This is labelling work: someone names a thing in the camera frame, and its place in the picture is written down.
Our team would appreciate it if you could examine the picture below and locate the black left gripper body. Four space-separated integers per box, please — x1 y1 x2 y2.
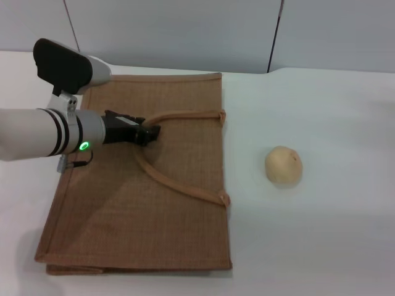
101 109 146 146

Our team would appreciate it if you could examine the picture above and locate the brown jute handbag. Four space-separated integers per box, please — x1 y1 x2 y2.
33 72 233 275

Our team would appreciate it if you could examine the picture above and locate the beige round potato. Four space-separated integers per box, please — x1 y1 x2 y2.
264 145 304 184

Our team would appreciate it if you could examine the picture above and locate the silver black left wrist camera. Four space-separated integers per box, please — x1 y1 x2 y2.
33 38 112 120

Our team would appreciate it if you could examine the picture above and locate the black left wrist camera cable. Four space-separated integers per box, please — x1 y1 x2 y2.
56 150 94 173

